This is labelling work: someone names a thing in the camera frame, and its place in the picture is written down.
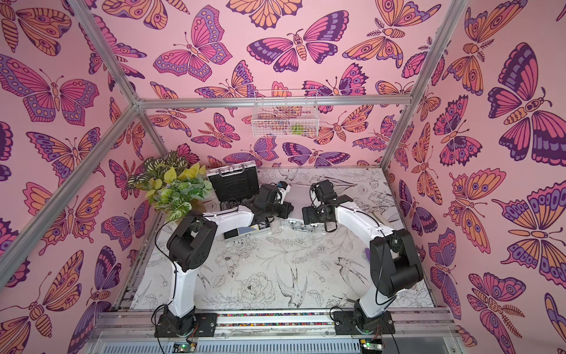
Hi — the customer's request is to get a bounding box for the aluminium poker case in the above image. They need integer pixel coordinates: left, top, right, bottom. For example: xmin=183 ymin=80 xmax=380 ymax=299
xmin=206 ymin=162 xmax=271 ymax=241
xmin=284 ymin=219 xmax=327 ymax=235

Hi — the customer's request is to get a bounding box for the blue yellow card deck box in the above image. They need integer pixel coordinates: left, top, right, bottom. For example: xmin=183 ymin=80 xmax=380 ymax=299
xmin=237 ymin=226 xmax=260 ymax=237

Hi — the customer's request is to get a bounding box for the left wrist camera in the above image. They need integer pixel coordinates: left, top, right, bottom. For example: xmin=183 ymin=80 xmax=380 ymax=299
xmin=277 ymin=181 xmax=291 ymax=203

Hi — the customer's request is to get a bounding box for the green potted plant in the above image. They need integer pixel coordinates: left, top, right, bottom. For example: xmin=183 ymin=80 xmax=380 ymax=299
xmin=127 ymin=151 xmax=213 ymax=223

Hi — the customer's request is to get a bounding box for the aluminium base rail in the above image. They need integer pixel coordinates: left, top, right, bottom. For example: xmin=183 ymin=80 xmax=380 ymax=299
xmin=84 ymin=308 xmax=466 ymax=353

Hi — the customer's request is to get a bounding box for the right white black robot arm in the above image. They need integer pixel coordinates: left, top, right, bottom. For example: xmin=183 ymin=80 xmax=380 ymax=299
xmin=302 ymin=179 xmax=424 ymax=333

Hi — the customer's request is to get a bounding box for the white wire basket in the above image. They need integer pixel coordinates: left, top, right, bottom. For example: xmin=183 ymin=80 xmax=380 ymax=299
xmin=249 ymin=89 xmax=320 ymax=138

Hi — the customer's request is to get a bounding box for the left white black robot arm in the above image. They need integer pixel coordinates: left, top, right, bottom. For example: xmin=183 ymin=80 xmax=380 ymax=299
xmin=155 ymin=181 xmax=294 ymax=338

